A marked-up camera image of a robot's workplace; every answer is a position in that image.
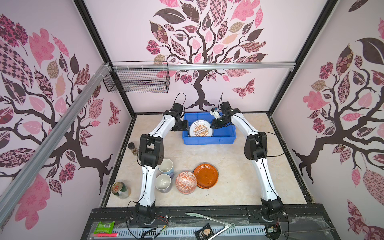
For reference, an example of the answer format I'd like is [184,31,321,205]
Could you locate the small dark spice jar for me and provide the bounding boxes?
[127,142,139,155]

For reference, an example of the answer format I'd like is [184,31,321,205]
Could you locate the lavender mug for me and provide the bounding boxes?
[155,174,174,194]

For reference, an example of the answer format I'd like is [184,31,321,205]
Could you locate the red patterned bowl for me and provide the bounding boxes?
[175,171,197,195]

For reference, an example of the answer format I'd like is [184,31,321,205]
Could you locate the sunburst pattern white plate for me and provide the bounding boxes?
[188,120,213,137]

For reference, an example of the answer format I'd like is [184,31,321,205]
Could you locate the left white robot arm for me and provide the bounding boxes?
[135,103,188,221]

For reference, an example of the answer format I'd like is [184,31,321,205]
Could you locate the light blue mug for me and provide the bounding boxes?
[158,159,174,176]

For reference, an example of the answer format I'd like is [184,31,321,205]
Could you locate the pink marker pen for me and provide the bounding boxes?
[94,233,119,238]

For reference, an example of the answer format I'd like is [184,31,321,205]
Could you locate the green handled metal tongs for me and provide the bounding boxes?
[185,212,236,240]

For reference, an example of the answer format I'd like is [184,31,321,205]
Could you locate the green snack packet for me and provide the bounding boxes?
[94,221,115,234]

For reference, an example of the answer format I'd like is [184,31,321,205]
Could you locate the blue plastic bin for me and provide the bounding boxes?
[183,113,237,145]

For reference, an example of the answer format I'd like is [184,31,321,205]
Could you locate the clear ribbed glass plate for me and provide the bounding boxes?
[193,164,219,189]

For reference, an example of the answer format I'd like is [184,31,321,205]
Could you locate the green drink can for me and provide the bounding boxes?
[111,182,130,199]

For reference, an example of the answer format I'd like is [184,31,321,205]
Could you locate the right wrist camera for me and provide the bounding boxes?
[210,107,222,120]

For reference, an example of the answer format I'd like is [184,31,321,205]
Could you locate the black wire basket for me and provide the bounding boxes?
[103,60,171,94]

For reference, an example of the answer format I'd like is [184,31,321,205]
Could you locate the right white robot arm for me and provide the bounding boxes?
[210,102,284,222]

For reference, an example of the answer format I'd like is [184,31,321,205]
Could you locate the dark snack packet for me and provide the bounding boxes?
[195,224,214,240]

